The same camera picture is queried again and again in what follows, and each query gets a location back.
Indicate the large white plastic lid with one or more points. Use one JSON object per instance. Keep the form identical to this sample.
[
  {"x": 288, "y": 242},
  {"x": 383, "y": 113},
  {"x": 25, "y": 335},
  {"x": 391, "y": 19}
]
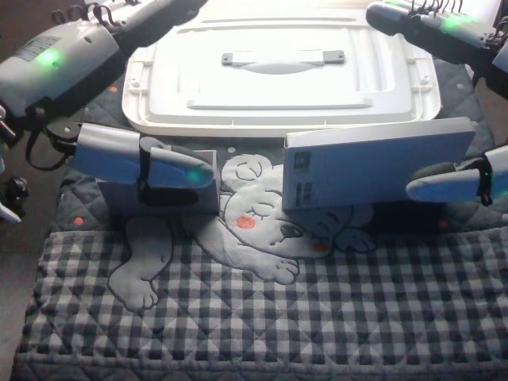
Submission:
[{"x": 278, "y": 99}]

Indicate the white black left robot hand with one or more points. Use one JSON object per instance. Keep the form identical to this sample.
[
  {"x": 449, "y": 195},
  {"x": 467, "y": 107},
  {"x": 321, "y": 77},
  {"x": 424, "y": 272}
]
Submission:
[{"x": 444, "y": 188}]

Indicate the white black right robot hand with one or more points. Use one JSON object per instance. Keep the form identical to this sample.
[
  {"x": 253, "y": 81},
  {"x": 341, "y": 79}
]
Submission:
[{"x": 107, "y": 152}]

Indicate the white box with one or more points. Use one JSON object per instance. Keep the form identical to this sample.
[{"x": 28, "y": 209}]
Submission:
[{"x": 357, "y": 170}]

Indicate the grey quilt with printed bear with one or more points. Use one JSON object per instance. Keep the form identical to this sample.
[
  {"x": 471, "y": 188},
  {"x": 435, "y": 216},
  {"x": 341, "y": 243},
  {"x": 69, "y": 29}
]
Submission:
[{"x": 278, "y": 317}]

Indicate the grey box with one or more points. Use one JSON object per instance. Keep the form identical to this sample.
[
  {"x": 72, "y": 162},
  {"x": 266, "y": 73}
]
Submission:
[{"x": 119, "y": 198}]

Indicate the black knobbed mount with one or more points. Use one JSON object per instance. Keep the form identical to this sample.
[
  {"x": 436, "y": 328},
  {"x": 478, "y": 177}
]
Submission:
[{"x": 16, "y": 188}]

